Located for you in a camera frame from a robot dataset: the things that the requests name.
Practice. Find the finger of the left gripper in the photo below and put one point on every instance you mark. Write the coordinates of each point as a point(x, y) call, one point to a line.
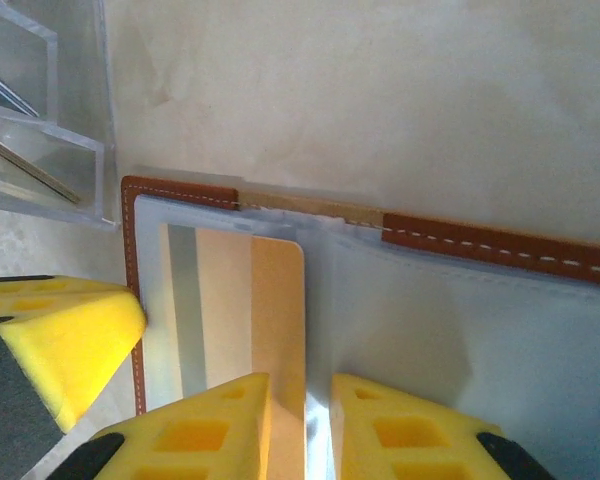
point(70, 345)

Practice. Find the brown leather card holder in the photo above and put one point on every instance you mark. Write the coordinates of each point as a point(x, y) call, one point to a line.
point(430, 325)

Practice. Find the clear acrylic card stand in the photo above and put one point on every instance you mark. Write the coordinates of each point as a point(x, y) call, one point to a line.
point(75, 145)

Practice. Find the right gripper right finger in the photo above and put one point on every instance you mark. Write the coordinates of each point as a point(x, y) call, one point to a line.
point(405, 440)

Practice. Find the gold card with stripe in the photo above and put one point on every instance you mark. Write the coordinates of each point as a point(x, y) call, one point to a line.
point(275, 300)

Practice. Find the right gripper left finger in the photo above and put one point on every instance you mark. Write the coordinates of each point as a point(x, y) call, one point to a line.
point(190, 435)

